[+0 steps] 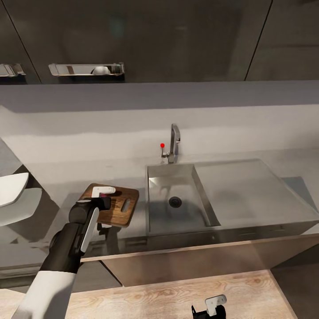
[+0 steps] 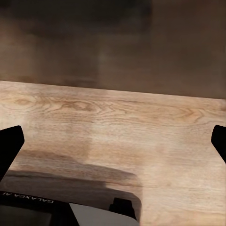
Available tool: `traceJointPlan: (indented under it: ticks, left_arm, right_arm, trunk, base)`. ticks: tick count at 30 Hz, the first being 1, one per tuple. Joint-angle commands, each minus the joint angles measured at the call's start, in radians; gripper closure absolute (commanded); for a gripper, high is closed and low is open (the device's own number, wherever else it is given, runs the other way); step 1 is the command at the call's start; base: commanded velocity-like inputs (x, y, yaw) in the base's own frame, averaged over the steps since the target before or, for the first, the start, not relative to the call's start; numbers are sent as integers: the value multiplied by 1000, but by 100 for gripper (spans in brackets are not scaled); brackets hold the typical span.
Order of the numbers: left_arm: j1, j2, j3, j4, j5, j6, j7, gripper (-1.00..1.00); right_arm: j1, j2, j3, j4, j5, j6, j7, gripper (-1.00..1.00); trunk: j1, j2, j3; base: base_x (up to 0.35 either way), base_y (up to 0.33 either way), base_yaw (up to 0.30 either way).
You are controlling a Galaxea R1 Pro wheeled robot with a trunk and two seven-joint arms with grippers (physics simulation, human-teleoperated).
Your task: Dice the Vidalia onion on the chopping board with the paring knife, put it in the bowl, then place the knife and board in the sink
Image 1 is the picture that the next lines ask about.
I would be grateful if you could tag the bowl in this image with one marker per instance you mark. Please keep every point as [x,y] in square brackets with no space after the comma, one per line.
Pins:
[12,187]

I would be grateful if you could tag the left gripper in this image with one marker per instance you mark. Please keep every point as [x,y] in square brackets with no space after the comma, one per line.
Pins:
[105,202]

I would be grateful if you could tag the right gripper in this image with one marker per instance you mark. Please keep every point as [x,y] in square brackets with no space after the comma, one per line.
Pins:
[204,315]

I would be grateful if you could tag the cutting board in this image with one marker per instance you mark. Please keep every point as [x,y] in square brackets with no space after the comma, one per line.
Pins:
[118,199]

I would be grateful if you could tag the drop in sink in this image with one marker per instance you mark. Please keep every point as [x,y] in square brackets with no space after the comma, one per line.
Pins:
[217,195]

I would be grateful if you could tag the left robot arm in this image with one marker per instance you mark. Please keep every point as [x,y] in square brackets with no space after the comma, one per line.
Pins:
[49,294]

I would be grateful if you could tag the cabinet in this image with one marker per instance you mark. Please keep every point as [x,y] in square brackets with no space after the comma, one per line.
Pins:
[45,42]
[288,46]

